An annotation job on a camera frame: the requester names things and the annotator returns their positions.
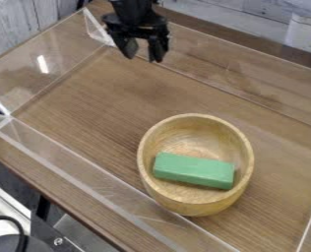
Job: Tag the green rectangular block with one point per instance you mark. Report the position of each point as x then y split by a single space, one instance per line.
195 170

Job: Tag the black table leg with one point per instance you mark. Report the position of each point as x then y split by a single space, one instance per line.
44 208

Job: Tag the metal bracket with screw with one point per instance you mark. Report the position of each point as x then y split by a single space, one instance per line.
52 237

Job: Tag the brown wooden bowl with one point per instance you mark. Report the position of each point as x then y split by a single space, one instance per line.
195 135

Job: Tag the clear acrylic enclosure wall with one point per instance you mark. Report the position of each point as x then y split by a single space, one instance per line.
79 104

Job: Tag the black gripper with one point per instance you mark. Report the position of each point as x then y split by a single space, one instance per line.
151 27

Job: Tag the white container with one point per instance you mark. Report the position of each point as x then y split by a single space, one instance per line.
298 36

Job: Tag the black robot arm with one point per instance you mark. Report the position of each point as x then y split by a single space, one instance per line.
135 21

